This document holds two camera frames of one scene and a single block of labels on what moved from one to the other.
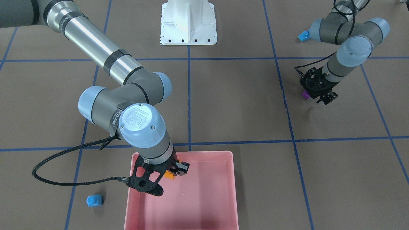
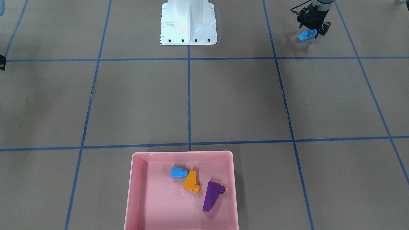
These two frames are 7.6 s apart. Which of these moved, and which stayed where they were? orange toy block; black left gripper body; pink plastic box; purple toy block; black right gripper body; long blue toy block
Moved: orange toy block; purple toy block; black right gripper body; black left gripper body
Stayed: long blue toy block; pink plastic box
